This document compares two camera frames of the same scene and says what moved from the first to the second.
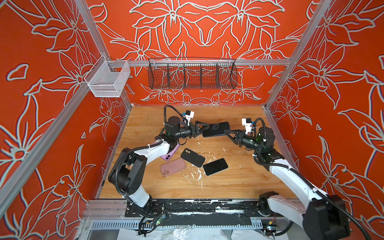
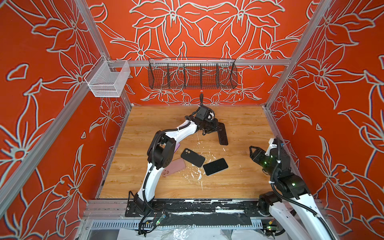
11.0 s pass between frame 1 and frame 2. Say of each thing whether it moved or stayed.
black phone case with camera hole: stayed
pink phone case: stayed
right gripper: moved
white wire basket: stayed
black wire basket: stayed
